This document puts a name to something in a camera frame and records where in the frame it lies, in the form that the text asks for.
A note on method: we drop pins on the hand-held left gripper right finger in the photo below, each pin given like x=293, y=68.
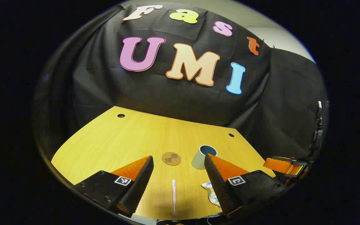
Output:
x=217, y=184

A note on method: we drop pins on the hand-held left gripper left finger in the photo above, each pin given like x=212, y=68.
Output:
x=139, y=184

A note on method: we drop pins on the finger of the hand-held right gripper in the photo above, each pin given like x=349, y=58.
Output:
x=280, y=166

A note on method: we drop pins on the white toothpaste tube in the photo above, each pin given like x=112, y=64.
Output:
x=212, y=195

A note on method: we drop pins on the pale green cup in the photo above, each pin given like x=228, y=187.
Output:
x=197, y=159

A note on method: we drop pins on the round brown coaster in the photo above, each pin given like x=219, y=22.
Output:
x=171, y=158

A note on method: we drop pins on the wooden desktop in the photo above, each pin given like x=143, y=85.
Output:
x=120, y=140

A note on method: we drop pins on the phone on tripod stand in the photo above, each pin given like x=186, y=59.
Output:
x=319, y=109

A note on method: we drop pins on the black backdrop cloth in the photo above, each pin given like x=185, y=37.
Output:
x=180, y=100

